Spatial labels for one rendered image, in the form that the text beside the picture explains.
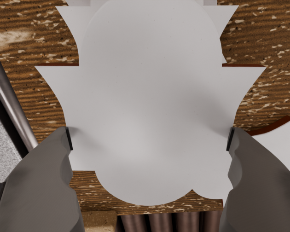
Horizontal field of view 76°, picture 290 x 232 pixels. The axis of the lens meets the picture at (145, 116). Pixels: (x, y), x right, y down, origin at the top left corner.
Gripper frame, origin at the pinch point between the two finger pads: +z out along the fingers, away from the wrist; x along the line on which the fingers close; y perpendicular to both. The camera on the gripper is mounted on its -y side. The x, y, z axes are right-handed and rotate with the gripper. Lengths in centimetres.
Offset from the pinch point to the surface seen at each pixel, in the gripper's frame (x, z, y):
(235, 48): 7.7, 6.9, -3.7
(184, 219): 6.4, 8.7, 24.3
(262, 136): 12.1, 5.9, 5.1
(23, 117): -14.7, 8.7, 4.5
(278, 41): 11.2, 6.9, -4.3
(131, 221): -2.5, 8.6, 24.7
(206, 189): 7.6, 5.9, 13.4
